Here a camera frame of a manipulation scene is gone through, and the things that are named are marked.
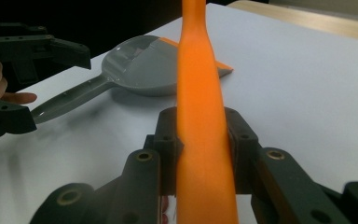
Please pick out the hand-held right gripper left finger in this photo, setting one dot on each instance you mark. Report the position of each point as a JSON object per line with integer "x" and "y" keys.
{"x": 164, "y": 140}

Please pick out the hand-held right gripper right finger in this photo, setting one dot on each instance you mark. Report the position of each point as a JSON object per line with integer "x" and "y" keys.
{"x": 245, "y": 146}

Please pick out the orange brush with grey bristles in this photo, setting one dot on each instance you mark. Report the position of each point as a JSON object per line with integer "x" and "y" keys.
{"x": 202, "y": 109}

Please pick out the grey dustpan with orange lip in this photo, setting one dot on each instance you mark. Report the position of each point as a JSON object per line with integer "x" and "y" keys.
{"x": 143, "y": 68}

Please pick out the white table mat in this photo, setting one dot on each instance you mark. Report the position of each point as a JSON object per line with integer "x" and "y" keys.
{"x": 292, "y": 93}

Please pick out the wooden table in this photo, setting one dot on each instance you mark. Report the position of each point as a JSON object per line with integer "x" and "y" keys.
{"x": 307, "y": 19}

